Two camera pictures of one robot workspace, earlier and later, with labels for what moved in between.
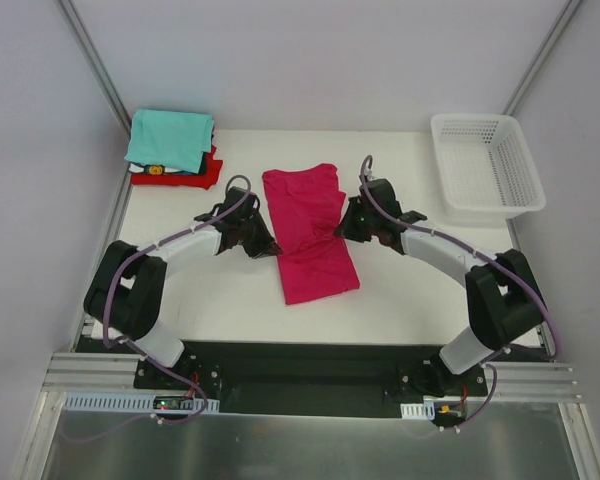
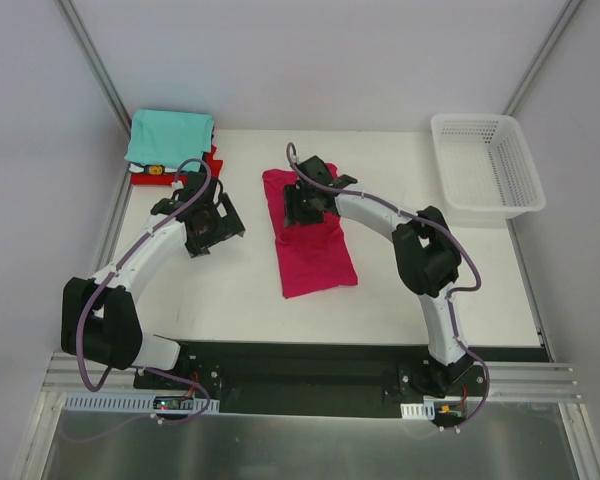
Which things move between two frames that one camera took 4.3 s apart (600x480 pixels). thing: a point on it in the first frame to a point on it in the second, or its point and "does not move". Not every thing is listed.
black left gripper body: [253, 236] to [228, 218]
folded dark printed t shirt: [156, 169] does not move
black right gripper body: [356, 226] to [295, 207]
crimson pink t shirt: [305, 209] does not move
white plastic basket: [486, 170] does not move
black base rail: [309, 379] does not move
